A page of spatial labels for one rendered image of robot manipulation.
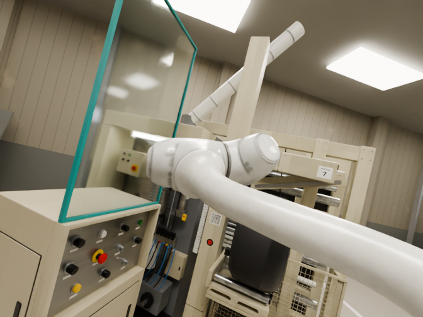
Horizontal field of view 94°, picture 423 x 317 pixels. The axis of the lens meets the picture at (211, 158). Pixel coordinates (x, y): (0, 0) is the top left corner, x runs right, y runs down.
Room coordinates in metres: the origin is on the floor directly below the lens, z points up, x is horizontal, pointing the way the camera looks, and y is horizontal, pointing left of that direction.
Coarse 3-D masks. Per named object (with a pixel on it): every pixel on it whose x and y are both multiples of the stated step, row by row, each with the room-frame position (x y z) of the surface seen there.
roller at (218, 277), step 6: (216, 276) 1.21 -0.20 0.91; (222, 276) 1.21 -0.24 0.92; (222, 282) 1.20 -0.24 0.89; (228, 282) 1.18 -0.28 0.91; (234, 282) 1.18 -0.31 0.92; (240, 282) 1.19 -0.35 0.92; (234, 288) 1.17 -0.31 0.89; (240, 288) 1.16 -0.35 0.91; (246, 288) 1.15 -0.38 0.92; (252, 288) 1.16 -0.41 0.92; (252, 294) 1.13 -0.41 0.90; (258, 294) 1.13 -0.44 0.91; (264, 294) 1.13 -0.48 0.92; (264, 300) 1.11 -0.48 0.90; (270, 300) 1.11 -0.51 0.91
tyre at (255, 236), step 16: (240, 224) 1.10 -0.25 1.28; (240, 240) 1.06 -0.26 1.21; (256, 240) 1.03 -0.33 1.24; (272, 240) 1.02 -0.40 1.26; (240, 256) 1.05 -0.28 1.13; (256, 256) 1.02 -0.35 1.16; (272, 256) 1.00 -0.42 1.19; (288, 256) 1.05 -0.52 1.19; (240, 272) 1.08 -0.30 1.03; (256, 272) 1.04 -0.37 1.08; (272, 272) 1.00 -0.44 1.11; (256, 288) 1.11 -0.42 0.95; (272, 288) 1.05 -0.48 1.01
